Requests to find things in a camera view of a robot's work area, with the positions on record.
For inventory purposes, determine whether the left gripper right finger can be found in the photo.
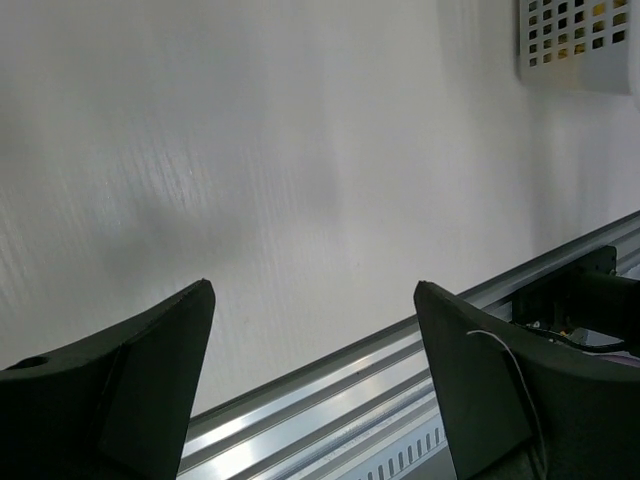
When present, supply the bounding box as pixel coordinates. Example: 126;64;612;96
414;281;639;479

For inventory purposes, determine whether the white slotted cable duct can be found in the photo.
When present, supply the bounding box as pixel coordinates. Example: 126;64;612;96
340;409;456;479

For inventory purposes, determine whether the white plastic basket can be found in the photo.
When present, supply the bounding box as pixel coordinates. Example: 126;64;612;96
517;0;639;95

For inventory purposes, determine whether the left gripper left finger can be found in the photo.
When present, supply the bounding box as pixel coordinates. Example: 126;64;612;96
1;279;214;479

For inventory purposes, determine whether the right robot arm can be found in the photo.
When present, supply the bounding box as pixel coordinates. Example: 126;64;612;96
511;269;639;355

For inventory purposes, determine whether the yellow plaid flannel shirt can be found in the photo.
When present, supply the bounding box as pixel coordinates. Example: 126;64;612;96
519;0;631;68

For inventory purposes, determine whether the aluminium mounting rail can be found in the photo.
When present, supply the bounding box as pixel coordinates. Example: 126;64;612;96
179;209;640;476

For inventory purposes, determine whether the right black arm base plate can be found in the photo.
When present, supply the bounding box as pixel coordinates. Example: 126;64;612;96
511;246;617;311

